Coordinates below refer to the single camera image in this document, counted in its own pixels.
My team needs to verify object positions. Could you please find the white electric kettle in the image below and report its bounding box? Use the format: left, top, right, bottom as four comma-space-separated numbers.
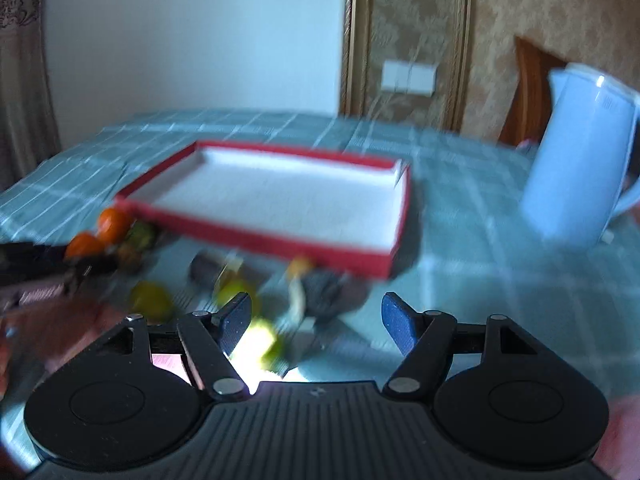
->
520, 63, 639, 249

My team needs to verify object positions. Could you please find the red shallow cardboard tray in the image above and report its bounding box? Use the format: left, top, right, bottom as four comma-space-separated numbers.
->
115, 141, 411, 278

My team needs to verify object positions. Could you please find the green tomato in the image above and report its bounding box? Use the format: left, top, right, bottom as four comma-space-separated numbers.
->
129, 281, 175, 324
213, 278, 262, 316

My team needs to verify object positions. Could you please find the gold picture frame moulding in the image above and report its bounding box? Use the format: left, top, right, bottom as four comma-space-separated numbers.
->
338, 0, 474, 131

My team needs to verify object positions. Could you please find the white wall switch panel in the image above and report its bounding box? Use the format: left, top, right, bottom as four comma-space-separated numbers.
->
381, 60, 437, 96

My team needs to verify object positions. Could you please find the patterned curtain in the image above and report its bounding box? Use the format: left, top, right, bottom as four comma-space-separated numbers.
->
0, 0, 61, 190

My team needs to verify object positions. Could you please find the teal plaid bedsheet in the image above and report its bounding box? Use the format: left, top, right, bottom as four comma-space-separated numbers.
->
0, 107, 640, 480

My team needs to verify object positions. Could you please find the large orange tangerine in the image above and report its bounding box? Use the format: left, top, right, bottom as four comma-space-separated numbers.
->
64, 231, 106, 260

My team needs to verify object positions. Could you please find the brown longan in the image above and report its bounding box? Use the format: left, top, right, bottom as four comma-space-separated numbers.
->
115, 243, 142, 272

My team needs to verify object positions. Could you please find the green cucumber chunk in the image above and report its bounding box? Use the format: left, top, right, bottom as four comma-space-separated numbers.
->
125, 220, 157, 252
234, 318, 282, 370

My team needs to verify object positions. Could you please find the small orange tangerine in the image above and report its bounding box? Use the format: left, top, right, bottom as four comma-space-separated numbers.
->
96, 207, 134, 246

